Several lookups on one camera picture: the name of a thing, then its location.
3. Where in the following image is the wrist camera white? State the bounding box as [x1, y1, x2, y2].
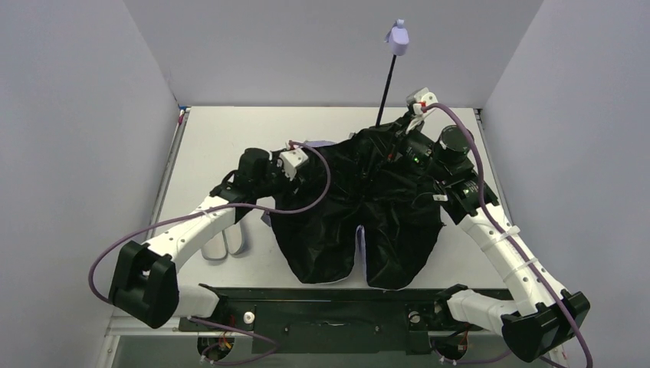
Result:
[278, 148, 309, 181]
[406, 87, 438, 133]

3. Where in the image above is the lavender umbrella case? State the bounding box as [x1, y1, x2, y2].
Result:
[201, 223, 247, 261]

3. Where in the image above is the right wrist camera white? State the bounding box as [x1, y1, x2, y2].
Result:
[406, 87, 438, 133]

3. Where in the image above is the aluminium frame rail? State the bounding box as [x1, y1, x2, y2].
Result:
[105, 299, 563, 337]

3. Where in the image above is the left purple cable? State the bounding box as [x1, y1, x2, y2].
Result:
[88, 140, 333, 368]

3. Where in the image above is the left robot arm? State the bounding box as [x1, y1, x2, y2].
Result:
[108, 148, 309, 328]

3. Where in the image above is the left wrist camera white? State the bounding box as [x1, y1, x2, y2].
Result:
[278, 148, 309, 181]

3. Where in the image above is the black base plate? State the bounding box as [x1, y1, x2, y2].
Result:
[126, 287, 535, 356]

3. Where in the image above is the lavender umbrella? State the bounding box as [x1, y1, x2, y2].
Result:
[261, 19, 448, 291]

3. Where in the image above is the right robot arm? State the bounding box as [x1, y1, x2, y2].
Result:
[397, 123, 593, 366]

